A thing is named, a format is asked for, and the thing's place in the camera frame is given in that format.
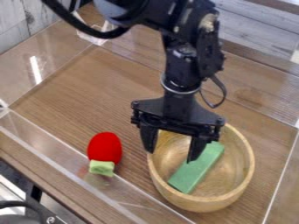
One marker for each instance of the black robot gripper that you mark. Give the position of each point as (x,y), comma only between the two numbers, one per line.
(178,113)

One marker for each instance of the green rectangular block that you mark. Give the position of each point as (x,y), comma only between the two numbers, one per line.
(191,172)

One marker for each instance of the brown wooden bowl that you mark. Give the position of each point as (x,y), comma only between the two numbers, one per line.
(226,180)

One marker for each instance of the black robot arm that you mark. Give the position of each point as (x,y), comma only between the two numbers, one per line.
(188,25)

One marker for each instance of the red plush radish toy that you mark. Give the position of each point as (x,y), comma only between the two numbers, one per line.
(104,153)

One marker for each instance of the clear acrylic corner bracket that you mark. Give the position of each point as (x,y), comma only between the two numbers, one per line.
(92,33)

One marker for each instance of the black stand with cable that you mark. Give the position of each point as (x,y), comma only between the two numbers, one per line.
(19,210)

